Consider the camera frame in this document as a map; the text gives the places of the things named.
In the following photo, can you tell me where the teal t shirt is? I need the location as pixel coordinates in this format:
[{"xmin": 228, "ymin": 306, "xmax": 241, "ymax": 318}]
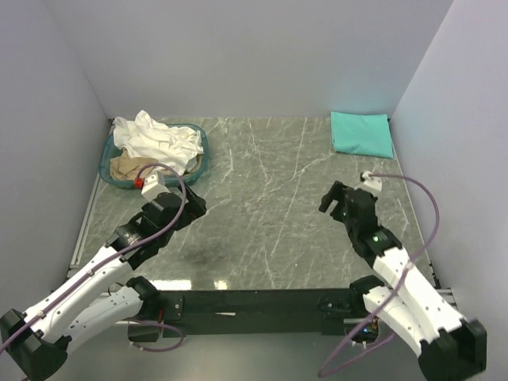
[{"xmin": 330, "ymin": 112, "xmax": 394, "ymax": 159}]

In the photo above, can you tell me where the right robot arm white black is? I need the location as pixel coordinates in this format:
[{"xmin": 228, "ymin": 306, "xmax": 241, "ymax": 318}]
[{"xmin": 319, "ymin": 172, "xmax": 487, "ymax": 380}]

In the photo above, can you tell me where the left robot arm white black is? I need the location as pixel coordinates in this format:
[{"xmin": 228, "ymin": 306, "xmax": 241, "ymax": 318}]
[{"xmin": 1, "ymin": 186, "xmax": 206, "ymax": 380}]

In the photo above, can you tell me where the beige t shirt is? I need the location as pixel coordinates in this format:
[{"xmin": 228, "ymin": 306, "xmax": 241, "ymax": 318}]
[{"xmin": 110, "ymin": 152, "xmax": 157, "ymax": 181}]

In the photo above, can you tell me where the white t shirt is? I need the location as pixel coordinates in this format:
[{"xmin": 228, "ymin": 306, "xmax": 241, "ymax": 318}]
[{"xmin": 113, "ymin": 110, "xmax": 204, "ymax": 175}]

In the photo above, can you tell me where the teal plastic basket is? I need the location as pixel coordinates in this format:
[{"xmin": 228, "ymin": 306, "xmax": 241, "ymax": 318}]
[{"xmin": 98, "ymin": 122, "xmax": 210, "ymax": 191}]

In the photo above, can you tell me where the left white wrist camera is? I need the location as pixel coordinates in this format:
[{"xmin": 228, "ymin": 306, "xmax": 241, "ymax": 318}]
[{"xmin": 133, "ymin": 172, "xmax": 169, "ymax": 202}]

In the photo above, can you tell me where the aluminium frame rail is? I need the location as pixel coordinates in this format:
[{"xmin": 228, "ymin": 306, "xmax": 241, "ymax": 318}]
[{"xmin": 23, "ymin": 174, "xmax": 477, "ymax": 381}]

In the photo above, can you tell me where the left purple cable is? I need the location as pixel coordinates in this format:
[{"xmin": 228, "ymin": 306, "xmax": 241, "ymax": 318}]
[{"xmin": 0, "ymin": 162, "xmax": 187, "ymax": 381}]

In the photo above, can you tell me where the purple cable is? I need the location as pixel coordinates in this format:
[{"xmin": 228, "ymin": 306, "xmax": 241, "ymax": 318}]
[
  {"xmin": 317, "ymin": 172, "xmax": 441, "ymax": 378},
  {"xmin": 0, "ymin": 162, "xmax": 187, "ymax": 381}
]

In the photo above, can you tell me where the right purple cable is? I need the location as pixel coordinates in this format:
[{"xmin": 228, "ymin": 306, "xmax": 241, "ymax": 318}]
[{"xmin": 317, "ymin": 172, "xmax": 441, "ymax": 378}]

